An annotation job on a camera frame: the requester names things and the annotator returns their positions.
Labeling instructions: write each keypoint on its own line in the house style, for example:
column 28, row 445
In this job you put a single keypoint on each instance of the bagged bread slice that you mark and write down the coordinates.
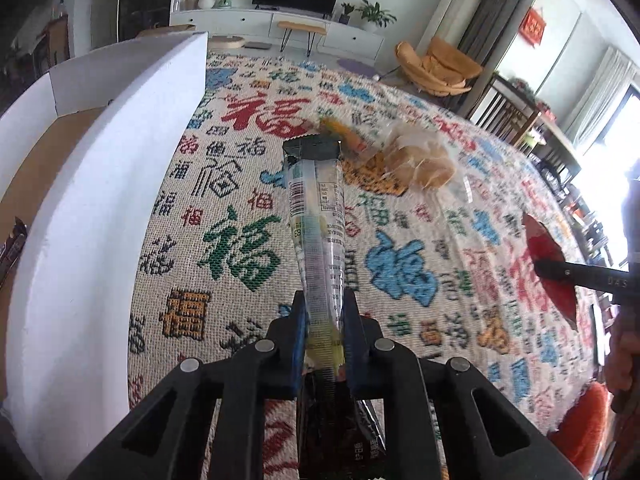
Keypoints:
column 418, row 159

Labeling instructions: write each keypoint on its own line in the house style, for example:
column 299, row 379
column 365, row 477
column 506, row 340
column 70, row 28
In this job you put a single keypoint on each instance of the white tv cabinet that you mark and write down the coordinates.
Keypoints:
column 286, row 30

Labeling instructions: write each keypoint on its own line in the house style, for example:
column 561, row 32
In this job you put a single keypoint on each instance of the snickers chocolate bar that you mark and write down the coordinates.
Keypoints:
column 12, row 248

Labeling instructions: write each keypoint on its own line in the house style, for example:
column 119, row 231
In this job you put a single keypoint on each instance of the grey curtain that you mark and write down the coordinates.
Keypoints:
column 486, row 39

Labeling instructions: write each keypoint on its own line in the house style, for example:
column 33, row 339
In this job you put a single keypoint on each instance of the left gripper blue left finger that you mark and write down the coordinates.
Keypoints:
column 293, row 343

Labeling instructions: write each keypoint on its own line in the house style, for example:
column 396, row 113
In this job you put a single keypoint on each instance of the white standing air conditioner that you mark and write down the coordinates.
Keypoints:
column 448, row 22

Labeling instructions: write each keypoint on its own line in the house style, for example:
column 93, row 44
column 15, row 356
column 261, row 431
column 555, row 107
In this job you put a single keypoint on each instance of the green potted plant right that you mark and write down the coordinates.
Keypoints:
column 373, row 17

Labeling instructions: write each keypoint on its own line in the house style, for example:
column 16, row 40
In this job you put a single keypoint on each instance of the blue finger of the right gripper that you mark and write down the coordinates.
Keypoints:
column 593, row 277

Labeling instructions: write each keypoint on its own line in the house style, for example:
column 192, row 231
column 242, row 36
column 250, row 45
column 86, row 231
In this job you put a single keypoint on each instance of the red wall hanging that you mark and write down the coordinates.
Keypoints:
column 532, row 27

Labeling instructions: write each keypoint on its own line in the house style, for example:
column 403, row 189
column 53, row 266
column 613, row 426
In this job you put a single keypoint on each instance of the red snack packet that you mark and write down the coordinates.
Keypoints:
column 541, row 245

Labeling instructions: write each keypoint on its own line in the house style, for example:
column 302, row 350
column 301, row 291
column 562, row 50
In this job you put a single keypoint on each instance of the brown cardboard box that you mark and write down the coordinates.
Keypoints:
column 165, row 30

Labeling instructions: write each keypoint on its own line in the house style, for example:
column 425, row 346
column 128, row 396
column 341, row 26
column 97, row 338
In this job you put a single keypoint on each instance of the small dark potted plant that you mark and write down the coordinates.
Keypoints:
column 346, row 11

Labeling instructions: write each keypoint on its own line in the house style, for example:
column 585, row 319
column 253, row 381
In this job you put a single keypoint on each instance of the dark wooden chair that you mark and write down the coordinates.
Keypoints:
column 505, row 112

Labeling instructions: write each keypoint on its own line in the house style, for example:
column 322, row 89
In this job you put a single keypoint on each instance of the white cardboard box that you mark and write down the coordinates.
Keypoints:
column 89, row 142

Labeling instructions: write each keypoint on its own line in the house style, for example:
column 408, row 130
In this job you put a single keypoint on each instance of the purple round floor mat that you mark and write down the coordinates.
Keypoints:
column 358, row 68

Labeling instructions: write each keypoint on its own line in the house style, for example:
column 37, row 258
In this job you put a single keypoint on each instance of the person's hand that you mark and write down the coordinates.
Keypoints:
column 619, row 365

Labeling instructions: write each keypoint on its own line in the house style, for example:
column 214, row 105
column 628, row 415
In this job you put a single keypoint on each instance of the orange lounge chair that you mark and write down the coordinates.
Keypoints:
column 442, row 71

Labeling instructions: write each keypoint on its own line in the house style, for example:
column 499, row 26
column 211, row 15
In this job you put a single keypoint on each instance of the patterned woven table cloth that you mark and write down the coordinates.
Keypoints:
column 447, row 273

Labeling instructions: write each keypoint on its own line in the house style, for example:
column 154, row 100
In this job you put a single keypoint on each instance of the wooden dining table set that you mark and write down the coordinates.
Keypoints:
column 51, row 48

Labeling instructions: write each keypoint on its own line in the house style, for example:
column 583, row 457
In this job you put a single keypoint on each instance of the orange yellow small snack packet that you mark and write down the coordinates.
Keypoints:
column 353, row 144

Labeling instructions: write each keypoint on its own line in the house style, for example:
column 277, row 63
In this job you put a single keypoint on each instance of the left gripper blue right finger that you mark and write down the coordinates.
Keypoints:
column 355, row 344

